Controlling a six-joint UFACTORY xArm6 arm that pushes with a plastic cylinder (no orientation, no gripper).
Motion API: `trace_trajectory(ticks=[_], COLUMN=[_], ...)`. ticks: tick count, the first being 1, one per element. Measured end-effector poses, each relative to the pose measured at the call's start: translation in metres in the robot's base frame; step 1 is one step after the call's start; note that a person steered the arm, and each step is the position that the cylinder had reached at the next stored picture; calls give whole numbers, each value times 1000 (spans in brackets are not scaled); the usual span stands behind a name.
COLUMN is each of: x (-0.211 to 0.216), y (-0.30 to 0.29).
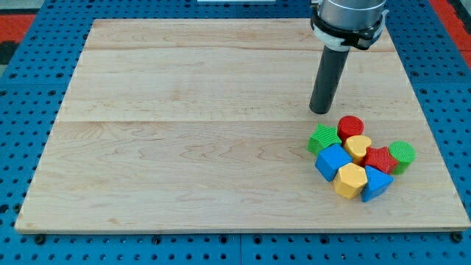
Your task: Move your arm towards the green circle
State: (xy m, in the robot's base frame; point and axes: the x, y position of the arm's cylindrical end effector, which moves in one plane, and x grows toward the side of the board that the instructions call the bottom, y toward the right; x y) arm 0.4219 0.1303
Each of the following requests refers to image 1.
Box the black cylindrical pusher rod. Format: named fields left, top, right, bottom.
left=309, top=46, right=350, bottom=114

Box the red star block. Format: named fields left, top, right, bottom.
left=362, top=146, right=398, bottom=174

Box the blue cube block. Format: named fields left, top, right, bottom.
left=315, top=144, right=353, bottom=182

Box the green cylinder block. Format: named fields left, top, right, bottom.
left=389, top=141, right=416, bottom=175

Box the green star block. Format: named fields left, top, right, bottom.
left=306, top=123, right=342, bottom=155

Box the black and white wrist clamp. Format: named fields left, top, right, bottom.
left=311, top=0, right=389, bottom=52

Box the yellow hexagon block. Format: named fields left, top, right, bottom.
left=333, top=163, right=368, bottom=199

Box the light wooden board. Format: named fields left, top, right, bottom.
left=15, top=19, right=470, bottom=234

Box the blue triangle block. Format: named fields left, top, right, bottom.
left=361, top=166, right=394, bottom=202

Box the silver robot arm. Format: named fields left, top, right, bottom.
left=319, top=0, right=386, bottom=30

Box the yellow heart block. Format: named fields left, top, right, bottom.
left=343, top=135, right=372, bottom=166

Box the red cylinder block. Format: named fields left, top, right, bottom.
left=337, top=116, right=364, bottom=142

